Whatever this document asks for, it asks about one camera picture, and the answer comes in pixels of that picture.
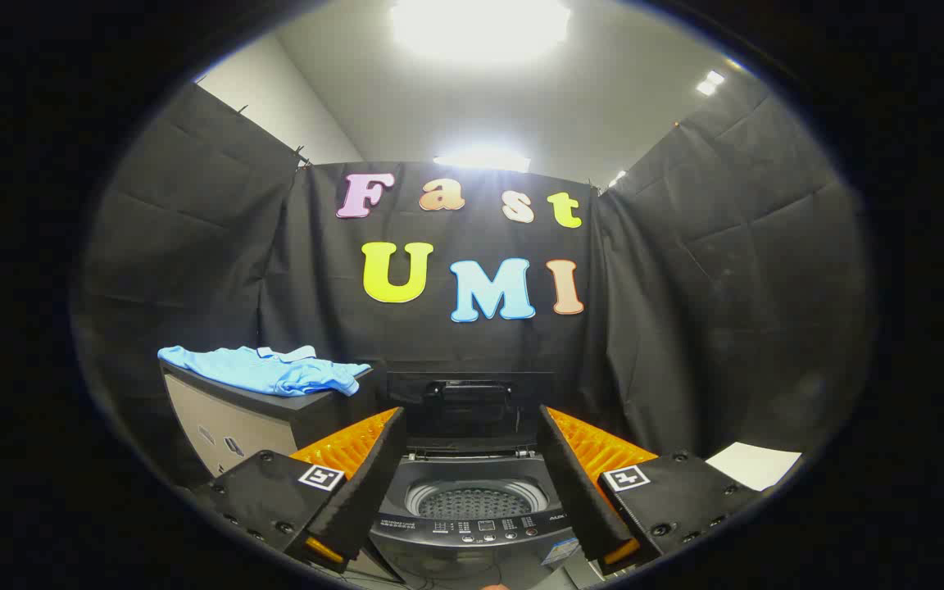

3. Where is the large round ceiling light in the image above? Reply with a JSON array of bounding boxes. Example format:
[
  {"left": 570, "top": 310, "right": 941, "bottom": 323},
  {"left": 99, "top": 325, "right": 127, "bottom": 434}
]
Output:
[{"left": 390, "top": 0, "right": 571, "bottom": 62}]

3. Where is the light blue polo shirt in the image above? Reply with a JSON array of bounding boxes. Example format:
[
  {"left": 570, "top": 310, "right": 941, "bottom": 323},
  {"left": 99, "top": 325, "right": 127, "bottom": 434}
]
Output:
[{"left": 158, "top": 344, "right": 372, "bottom": 397}]

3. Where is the long ceiling light panel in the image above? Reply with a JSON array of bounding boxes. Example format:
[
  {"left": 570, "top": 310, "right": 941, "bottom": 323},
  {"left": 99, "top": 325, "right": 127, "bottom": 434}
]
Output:
[{"left": 433, "top": 146, "right": 532, "bottom": 173}]

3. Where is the dark grey washing machine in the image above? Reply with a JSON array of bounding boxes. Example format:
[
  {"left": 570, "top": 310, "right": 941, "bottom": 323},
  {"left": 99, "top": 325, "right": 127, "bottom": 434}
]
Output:
[{"left": 370, "top": 447, "right": 596, "bottom": 590}]

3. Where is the black backdrop cloth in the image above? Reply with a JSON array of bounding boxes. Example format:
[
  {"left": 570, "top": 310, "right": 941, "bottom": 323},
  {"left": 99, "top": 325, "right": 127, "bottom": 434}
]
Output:
[{"left": 70, "top": 78, "right": 878, "bottom": 492}]

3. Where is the grey cabinet with dark top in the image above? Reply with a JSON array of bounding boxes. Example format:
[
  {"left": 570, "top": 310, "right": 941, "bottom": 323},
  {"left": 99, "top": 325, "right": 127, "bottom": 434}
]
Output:
[{"left": 161, "top": 361, "right": 387, "bottom": 480}]

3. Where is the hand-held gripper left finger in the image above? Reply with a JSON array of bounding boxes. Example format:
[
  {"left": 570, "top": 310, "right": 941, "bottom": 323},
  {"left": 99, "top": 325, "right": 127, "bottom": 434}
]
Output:
[{"left": 193, "top": 407, "right": 406, "bottom": 574}]

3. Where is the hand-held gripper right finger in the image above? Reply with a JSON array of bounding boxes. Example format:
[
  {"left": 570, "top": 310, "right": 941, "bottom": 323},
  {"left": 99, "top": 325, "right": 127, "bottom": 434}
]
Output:
[{"left": 538, "top": 404, "right": 760, "bottom": 576}]

